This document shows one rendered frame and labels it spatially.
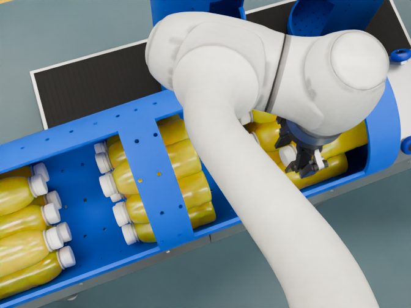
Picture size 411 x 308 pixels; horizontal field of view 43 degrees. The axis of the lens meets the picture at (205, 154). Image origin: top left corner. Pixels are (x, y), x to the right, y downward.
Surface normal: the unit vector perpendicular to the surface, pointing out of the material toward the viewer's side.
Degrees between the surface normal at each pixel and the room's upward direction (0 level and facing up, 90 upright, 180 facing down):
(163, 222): 48
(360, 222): 0
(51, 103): 0
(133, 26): 0
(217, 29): 29
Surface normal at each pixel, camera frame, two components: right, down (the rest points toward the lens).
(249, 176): -0.37, -0.55
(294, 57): -0.06, -0.32
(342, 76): -0.04, 0.00
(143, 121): -0.12, -0.63
